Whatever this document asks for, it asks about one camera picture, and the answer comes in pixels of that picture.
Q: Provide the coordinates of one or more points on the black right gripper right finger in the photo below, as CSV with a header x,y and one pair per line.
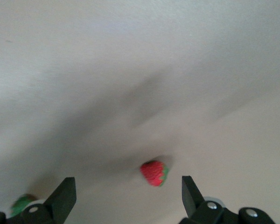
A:
x,y
193,203

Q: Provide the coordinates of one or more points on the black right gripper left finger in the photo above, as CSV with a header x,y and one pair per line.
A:
x,y
58,205

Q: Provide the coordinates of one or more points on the red toy strawberry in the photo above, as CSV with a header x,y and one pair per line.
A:
x,y
154,173
19,205

